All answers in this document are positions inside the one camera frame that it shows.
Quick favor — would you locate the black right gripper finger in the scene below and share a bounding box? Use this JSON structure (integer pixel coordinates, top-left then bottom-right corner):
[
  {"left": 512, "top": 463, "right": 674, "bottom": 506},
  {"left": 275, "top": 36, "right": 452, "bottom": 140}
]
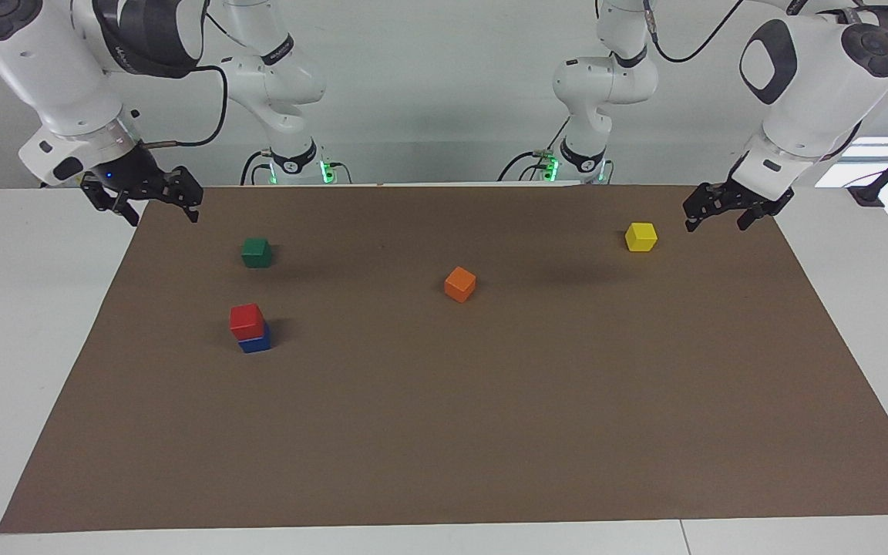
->
[
  {"left": 157, "top": 165, "right": 205, "bottom": 225},
  {"left": 81, "top": 183, "right": 141, "bottom": 227}
]

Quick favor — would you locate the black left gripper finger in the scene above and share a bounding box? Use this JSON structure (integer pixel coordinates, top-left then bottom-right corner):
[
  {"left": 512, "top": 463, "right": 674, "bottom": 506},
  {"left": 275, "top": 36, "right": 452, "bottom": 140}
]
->
[
  {"left": 735, "top": 196, "right": 778, "bottom": 231},
  {"left": 682, "top": 182, "right": 732, "bottom": 233}
]

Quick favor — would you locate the red wooden block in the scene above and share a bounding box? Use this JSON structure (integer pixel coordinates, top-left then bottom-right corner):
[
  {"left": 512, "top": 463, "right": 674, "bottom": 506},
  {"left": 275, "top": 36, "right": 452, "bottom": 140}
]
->
[{"left": 229, "top": 303, "right": 267, "bottom": 341}]

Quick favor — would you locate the yellow wooden block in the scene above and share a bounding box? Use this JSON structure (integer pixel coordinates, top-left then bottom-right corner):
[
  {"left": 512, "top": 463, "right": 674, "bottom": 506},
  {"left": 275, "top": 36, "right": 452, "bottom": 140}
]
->
[{"left": 624, "top": 221, "right": 659, "bottom": 254}]

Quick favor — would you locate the green wooden block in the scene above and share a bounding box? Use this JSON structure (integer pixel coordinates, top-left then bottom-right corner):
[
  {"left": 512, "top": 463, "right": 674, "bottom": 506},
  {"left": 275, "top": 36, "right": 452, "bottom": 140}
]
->
[{"left": 240, "top": 237, "right": 273, "bottom": 270}]

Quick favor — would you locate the blue wooden block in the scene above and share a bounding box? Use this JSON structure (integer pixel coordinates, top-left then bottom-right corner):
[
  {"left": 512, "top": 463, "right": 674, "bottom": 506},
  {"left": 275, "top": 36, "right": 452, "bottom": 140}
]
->
[{"left": 237, "top": 323, "right": 273, "bottom": 355}]

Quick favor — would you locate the orange wooden block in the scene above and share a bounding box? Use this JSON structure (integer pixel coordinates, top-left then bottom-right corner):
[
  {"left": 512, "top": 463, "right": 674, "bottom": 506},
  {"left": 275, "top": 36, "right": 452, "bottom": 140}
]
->
[{"left": 443, "top": 266, "right": 478, "bottom": 304}]

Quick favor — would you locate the brown table mat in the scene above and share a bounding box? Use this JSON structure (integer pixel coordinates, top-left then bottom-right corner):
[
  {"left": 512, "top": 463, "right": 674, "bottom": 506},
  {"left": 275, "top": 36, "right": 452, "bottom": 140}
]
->
[{"left": 0, "top": 183, "right": 888, "bottom": 535}]

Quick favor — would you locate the black right base cable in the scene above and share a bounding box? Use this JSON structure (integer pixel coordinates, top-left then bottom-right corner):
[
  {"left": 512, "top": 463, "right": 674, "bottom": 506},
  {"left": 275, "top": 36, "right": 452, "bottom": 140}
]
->
[{"left": 239, "top": 149, "right": 354, "bottom": 187}]

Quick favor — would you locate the black base cable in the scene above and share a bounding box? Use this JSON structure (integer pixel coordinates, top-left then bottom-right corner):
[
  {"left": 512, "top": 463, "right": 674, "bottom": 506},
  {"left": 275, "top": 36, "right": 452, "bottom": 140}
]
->
[
  {"left": 497, "top": 116, "right": 573, "bottom": 183},
  {"left": 239, "top": 149, "right": 354, "bottom": 187}
]

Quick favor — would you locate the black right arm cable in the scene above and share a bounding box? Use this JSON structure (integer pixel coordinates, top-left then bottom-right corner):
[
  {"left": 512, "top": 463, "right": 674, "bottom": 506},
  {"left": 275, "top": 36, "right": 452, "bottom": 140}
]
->
[{"left": 139, "top": 65, "right": 229, "bottom": 150}]

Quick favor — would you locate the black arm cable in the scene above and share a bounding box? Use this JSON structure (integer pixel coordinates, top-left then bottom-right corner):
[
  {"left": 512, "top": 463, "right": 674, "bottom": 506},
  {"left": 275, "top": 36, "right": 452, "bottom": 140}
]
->
[
  {"left": 642, "top": 0, "right": 888, "bottom": 65},
  {"left": 139, "top": 65, "right": 229, "bottom": 150}
]

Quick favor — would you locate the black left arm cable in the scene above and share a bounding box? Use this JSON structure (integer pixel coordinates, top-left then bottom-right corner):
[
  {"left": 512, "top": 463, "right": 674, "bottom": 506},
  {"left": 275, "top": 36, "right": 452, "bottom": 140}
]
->
[{"left": 642, "top": 0, "right": 888, "bottom": 65}]

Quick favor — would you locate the black left base cable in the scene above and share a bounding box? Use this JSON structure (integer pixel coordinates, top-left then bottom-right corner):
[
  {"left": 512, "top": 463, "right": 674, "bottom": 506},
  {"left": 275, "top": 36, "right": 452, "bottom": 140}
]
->
[{"left": 497, "top": 116, "right": 573, "bottom": 183}]

